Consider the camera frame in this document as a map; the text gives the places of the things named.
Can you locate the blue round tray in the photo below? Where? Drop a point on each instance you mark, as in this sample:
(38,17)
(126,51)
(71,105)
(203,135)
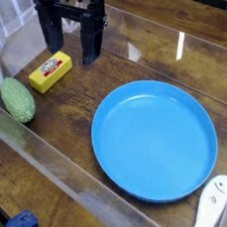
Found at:
(154,140)

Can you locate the clear acrylic enclosure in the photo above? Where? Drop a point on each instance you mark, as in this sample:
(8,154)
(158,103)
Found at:
(48,166)

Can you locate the yellow butter brick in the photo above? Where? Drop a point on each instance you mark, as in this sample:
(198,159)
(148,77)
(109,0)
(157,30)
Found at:
(50,72)

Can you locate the green bitter gourd toy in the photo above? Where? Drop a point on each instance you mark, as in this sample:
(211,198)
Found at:
(18,100)

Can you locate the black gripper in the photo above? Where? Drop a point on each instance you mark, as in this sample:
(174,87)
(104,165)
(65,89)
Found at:
(51,12)

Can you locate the white grid curtain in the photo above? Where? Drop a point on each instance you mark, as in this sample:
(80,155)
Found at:
(2,21)

